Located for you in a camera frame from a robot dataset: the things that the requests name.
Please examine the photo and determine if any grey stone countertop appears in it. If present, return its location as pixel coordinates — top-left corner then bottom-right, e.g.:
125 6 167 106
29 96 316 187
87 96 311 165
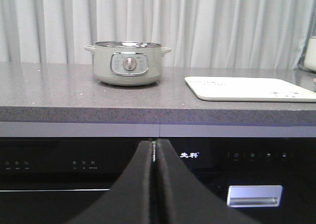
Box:
0 62 316 126

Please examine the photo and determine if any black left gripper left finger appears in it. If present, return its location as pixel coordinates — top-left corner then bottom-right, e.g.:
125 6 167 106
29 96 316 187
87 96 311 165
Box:
69 141 153 224

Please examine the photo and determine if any black built-in dishwasher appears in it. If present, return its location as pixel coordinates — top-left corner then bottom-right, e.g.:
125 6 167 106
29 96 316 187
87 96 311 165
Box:
0 122 159 224

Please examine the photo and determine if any upper silver drawer handle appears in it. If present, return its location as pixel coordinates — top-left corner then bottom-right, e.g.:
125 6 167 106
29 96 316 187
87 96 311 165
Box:
227 185 283 208

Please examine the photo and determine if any black disinfection cabinet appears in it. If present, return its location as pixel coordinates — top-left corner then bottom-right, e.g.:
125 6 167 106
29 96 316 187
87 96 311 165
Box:
159 125 316 224

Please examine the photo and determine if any cream bear serving tray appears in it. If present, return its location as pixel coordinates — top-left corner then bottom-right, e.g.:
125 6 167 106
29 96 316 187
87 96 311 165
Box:
185 76 316 103

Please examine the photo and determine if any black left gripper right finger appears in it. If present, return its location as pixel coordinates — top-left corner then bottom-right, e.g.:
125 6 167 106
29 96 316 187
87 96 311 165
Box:
155 139 257 224

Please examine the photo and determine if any white rice cooker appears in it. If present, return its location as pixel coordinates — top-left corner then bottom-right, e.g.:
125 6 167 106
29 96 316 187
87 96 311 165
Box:
303 36 316 71

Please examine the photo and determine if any grey pleated curtain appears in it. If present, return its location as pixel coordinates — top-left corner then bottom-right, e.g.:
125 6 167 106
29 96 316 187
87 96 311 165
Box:
0 0 316 70

